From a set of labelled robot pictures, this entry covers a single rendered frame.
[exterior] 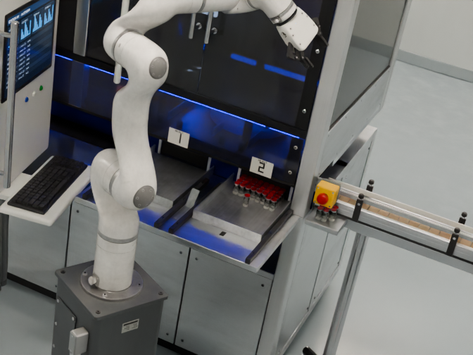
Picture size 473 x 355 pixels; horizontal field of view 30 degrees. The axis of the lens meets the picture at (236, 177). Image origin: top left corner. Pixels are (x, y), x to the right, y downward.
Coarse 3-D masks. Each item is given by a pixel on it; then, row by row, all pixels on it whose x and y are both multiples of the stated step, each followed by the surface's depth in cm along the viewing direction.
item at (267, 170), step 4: (252, 156) 318; (252, 160) 319; (256, 160) 318; (260, 160) 317; (252, 164) 319; (256, 164) 319; (260, 164) 318; (268, 164) 317; (272, 164) 316; (252, 168) 320; (256, 168) 319; (260, 168) 319; (264, 168) 318; (268, 168) 317; (272, 168) 317; (256, 172) 320; (264, 172) 319; (268, 172) 318; (268, 176) 319
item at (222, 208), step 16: (224, 192) 326; (208, 208) 314; (224, 208) 316; (240, 208) 318; (256, 208) 320; (288, 208) 321; (224, 224) 303; (240, 224) 308; (256, 224) 310; (272, 224) 307; (256, 240) 300
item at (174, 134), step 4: (172, 128) 328; (172, 132) 328; (176, 132) 328; (180, 132) 327; (184, 132) 326; (168, 136) 330; (172, 136) 329; (176, 136) 328; (184, 136) 327; (188, 136) 326; (168, 140) 330; (172, 140) 330; (176, 140) 329; (184, 140) 327; (188, 140) 327; (180, 144) 329; (184, 144) 328
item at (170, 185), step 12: (156, 156) 342; (156, 168) 333; (168, 168) 335; (180, 168) 337; (192, 168) 338; (168, 180) 327; (180, 180) 328; (192, 180) 330; (156, 192) 318; (168, 192) 319; (180, 192) 321; (168, 204) 309
